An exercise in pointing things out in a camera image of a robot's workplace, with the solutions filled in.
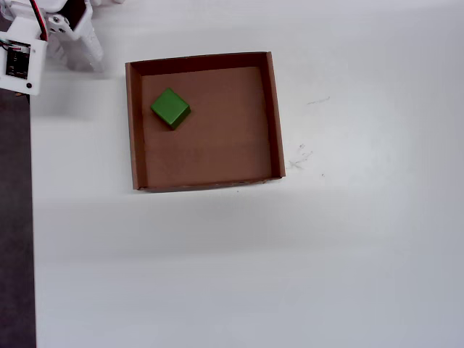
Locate red and black cable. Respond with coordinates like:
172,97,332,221
28,0,50,42

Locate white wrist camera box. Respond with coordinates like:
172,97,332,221
0,15,48,97

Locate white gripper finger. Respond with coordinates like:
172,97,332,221
77,29,105,73
46,35,92,72

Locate green cube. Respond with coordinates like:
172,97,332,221
150,87,192,132

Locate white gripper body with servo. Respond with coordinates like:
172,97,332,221
42,0,94,41

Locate brown cardboard box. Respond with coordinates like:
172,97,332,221
125,51,287,193

